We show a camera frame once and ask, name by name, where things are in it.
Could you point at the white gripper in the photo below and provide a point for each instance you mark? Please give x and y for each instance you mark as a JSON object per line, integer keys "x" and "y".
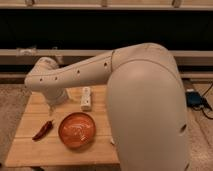
{"x": 55, "y": 97}

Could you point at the orange ceramic bowl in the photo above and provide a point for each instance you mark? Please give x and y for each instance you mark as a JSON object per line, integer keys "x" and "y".
{"x": 77, "y": 130}

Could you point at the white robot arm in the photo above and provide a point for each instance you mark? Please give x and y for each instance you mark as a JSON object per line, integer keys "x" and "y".
{"x": 145, "y": 102}

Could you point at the red chili pepper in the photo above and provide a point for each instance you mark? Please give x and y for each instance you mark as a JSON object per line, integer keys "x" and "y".
{"x": 43, "y": 131}

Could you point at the wooden table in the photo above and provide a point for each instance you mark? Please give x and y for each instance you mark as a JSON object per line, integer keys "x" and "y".
{"x": 50, "y": 151}

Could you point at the blue box on floor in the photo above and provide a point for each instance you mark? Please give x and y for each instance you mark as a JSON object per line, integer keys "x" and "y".
{"x": 194, "y": 99}

